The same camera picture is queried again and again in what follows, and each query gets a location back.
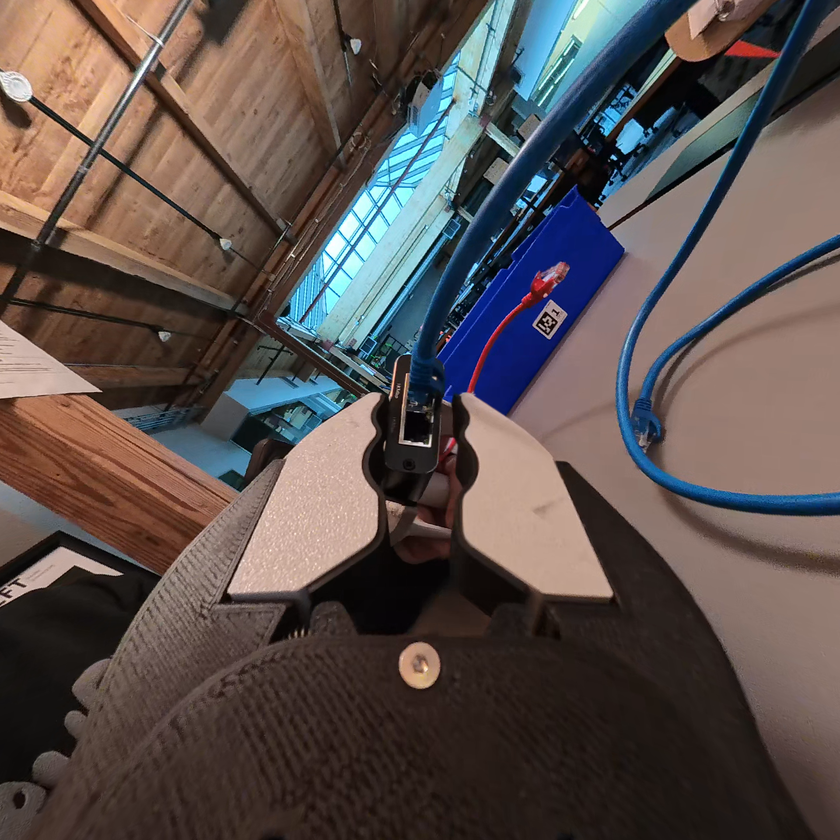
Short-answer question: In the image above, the blue network cable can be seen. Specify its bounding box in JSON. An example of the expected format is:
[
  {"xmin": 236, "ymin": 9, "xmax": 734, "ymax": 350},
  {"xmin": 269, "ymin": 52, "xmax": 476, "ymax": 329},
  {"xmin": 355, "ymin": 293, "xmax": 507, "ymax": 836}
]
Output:
[{"xmin": 416, "ymin": 0, "xmax": 840, "ymax": 516}]

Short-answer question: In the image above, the wooden support post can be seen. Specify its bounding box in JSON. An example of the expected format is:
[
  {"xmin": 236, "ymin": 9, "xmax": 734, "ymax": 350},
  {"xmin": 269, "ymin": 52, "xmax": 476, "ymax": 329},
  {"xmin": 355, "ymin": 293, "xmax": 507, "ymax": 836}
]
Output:
[{"xmin": 0, "ymin": 394, "xmax": 237, "ymax": 575}]

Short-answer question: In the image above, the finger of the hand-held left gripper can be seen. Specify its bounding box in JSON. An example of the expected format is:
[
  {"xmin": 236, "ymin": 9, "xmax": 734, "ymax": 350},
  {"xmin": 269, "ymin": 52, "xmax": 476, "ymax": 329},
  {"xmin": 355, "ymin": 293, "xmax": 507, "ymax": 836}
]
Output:
[{"xmin": 388, "ymin": 471, "xmax": 455, "ymax": 540}]

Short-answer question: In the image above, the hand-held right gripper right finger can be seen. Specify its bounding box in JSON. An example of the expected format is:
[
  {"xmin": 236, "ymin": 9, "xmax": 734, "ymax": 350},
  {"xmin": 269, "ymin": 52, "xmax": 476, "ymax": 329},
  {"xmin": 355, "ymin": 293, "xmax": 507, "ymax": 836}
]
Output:
[{"xmin": 451, "ymin": 392, "xmax": 616, "ymax": 606}]

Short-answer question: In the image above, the wooden document stand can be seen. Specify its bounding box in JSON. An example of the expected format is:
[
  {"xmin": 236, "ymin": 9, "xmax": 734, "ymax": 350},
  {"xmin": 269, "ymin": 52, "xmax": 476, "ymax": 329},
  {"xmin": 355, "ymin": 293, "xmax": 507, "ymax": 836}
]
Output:
[{"xmin": 664, "ymin": 0, "xmax": 782, "ymax": 63}]

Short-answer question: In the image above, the blue plastic bin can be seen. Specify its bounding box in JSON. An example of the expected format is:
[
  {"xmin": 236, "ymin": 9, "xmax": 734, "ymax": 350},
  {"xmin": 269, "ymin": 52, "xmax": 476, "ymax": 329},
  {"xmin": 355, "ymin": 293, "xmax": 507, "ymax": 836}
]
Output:
[{"xmin": 436, "ymin": 185, "xmax": 626, "ymax": 416}]

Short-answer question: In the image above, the red network cable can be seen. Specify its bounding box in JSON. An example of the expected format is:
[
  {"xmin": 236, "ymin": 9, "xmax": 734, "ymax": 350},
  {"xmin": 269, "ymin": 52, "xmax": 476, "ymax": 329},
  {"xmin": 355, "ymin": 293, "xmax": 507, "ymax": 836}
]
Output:
[{"xmin": 438, "ymin": 261, "xmax": 572, "ymax": 473}]

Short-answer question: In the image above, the black network splitter box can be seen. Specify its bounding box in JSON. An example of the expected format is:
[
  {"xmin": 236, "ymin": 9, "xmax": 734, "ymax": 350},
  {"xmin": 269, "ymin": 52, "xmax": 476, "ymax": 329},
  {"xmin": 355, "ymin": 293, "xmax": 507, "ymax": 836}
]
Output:
[{"xmin": 382, "ymin": 353, "xmax": 447, "ymax": 506}]

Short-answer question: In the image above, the person's left hand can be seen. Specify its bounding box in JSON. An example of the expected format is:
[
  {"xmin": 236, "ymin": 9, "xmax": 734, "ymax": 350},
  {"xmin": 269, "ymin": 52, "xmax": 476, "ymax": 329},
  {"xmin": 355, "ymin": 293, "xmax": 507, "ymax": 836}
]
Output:
[{"xmin": 394, "ymin": 538, "xmax": 454, "ymax": 567}]

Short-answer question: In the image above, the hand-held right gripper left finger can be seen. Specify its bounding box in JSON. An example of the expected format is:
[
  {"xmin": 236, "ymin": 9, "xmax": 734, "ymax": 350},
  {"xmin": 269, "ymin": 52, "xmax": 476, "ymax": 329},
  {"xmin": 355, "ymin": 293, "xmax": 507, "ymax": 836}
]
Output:
[{"xmin": 226, "ymin": 392, "xmax": 396, "ymax": 606}]

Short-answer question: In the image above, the white paper notice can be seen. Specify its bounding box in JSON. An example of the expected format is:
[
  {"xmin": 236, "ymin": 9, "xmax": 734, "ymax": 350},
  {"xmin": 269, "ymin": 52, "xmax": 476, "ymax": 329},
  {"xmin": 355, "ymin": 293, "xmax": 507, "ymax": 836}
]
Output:
[{"xmin": 0, "ymin": 320, "xmax": 102, "ymax": 400}]

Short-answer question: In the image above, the person's black hoodie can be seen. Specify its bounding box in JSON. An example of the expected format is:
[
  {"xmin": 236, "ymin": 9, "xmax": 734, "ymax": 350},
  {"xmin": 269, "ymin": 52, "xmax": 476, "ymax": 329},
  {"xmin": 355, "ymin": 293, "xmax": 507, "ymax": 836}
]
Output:
[{"xmin": 0, "ymin": 530, "xmax": 165, "ymax": 840}]

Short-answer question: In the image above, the ceiling-mounted grey unit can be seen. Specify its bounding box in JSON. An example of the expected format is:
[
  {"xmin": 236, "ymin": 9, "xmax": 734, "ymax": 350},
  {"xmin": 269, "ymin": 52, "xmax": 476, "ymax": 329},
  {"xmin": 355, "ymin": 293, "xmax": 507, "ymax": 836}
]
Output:
[{"xmin": 406, "ymin": 73, "xmax": 442, "ymax": 124}]

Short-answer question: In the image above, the grey desk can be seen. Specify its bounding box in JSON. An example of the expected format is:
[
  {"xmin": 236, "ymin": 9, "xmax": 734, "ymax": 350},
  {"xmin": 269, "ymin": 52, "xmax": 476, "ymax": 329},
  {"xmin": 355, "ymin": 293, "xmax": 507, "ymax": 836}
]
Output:
[{"xmin": 508, "ymin": 79, "xmax": 840, "ymax": 840}]

